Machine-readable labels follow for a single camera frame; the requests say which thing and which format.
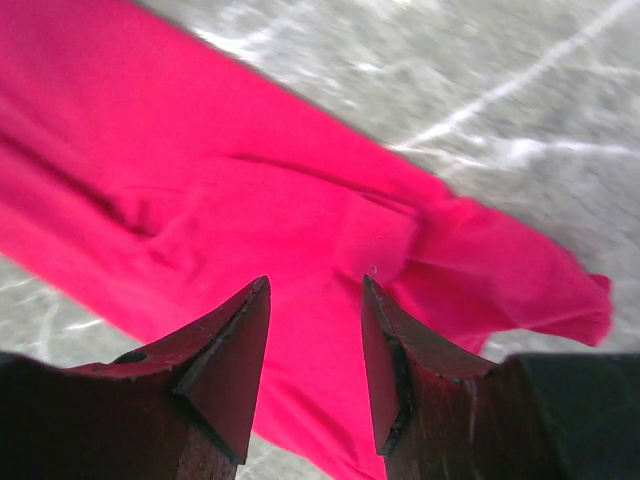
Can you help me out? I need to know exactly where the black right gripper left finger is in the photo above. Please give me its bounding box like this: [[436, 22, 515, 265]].
[[1, 277, 271, 479]]

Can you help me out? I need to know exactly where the crimson red t-shirt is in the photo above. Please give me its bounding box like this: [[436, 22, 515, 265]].
[[1, 1, 613, 479]]

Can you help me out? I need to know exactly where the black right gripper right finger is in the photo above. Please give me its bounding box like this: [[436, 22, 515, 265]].
[[361, 278, 639, 479]]

